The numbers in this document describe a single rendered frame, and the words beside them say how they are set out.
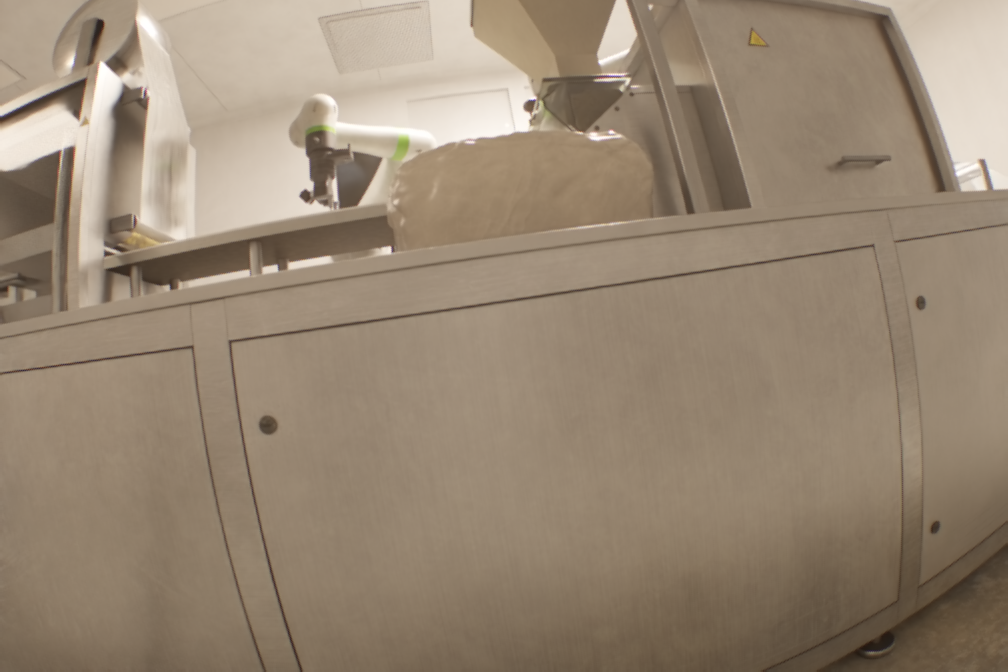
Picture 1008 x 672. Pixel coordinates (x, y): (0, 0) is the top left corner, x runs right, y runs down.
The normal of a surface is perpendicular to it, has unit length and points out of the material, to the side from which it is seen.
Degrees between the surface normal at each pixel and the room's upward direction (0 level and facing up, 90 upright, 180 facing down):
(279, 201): 90
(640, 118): 90
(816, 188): 90
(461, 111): 90
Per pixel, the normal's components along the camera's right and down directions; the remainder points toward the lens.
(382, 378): 0.07, -0.14
